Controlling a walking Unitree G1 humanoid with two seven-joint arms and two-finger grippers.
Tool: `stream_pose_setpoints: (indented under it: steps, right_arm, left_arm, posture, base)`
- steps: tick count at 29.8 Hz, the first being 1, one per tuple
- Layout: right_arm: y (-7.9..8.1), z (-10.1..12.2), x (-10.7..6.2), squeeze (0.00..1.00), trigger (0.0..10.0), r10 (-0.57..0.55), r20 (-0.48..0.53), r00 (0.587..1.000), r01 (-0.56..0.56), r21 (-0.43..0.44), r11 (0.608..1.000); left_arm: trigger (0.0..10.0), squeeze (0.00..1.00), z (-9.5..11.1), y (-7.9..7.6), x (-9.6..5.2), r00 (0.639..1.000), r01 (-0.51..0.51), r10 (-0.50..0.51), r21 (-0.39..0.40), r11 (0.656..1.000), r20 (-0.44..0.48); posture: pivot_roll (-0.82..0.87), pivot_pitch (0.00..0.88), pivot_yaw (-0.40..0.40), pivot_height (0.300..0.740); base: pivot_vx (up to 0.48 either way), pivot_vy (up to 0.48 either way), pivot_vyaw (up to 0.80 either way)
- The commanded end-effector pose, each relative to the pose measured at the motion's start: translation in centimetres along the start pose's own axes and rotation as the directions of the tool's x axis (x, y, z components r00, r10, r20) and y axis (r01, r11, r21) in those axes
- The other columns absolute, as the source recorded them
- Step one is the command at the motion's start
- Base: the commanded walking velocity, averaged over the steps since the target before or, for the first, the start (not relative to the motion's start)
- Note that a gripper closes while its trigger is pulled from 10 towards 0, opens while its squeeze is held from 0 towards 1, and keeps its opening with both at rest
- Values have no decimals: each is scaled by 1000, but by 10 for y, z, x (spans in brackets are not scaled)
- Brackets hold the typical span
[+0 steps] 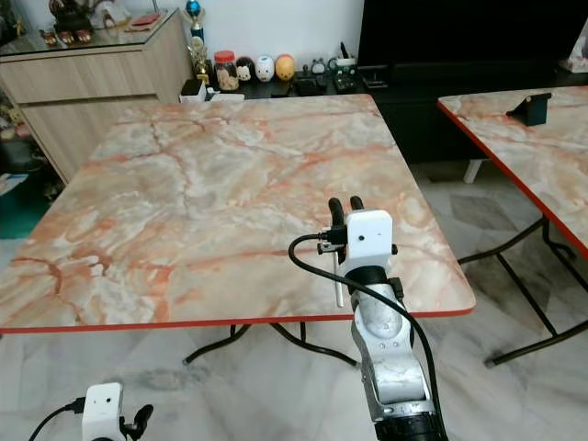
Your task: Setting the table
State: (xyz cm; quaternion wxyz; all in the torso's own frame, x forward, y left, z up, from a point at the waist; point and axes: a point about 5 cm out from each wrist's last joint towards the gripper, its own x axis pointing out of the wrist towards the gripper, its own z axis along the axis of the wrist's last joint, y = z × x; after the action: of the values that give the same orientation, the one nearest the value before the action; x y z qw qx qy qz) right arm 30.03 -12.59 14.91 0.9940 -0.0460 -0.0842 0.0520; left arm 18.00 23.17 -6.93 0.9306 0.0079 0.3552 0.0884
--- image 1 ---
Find red flat tray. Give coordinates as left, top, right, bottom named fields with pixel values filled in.
left=130, top=11, right=164, bottom=29

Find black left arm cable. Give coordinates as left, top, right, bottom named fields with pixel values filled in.
left=29, top=398, right=86, bottom=441

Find row of small brown figurines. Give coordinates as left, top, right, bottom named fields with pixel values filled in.
left=41, top=28, right=98, bottom=48

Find dark red ornament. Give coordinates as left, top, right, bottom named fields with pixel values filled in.
left=49, top=0, right=102, bottom=33

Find red-lidded clear jar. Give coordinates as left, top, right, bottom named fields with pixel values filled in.
left=213, top=51, right=239, bottom=92

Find yellow egg-shaped figure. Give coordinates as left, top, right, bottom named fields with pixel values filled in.
left=274, top=53, right=298, bottom=84

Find marble top red-edged folding table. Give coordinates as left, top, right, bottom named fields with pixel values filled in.
left=436, top=85, right=588, bottom=368
left=0, top=92, right=478, bottom=368

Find light wooden sideboard cabinet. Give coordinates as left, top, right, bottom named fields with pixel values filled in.
left=0, top=9, right=195, bottom=187

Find small white box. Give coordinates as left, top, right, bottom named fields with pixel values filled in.
left=180, top=79, right=209, bottom=102

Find dark round plush figure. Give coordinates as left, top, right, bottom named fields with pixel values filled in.
left=235, top=57, right=256, bottom=86

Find white and green mug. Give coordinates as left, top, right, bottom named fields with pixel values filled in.
left=331, top=41, right=365, bottom=92

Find black phone stand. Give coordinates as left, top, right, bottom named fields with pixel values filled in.
left=505, top=92, right=554, bottom=128

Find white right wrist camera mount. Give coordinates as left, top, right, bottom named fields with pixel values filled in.
left=344, top=209, right=397, bottom=270

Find black television screen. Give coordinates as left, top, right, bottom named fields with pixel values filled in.
left=358, top=0, right=588, bottom=68

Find gold trophy with blue ball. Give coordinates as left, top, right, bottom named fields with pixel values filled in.
left=184, top=0, right=211, bottom=86

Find white decorative figurine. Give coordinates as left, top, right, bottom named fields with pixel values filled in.
left=97, top=0, right=134, bottom=29

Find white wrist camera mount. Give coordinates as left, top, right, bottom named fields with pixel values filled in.
left=81, top=382, right=124, bottom=441
left=344, top=209, right=397, bottom=270

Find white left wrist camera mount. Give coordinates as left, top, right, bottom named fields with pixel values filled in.
left=81, top=382, right=124, bottom=441

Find white egg-shaped figure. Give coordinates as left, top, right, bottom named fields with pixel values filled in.
left=254, top=55, right=277, bottom=85

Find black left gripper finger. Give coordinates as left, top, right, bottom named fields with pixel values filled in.
left=122, top=404, right=154, bottom=441

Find teal floor mat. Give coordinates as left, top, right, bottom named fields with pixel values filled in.
left=0, top=175, right=31, bottom=243

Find small grey animal figurines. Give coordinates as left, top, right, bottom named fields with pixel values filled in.
left=296, top=57, right=333, bottom=94

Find white and pink ornament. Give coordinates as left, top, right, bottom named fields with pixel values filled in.
left=556, top=40, right=588, bottom=75

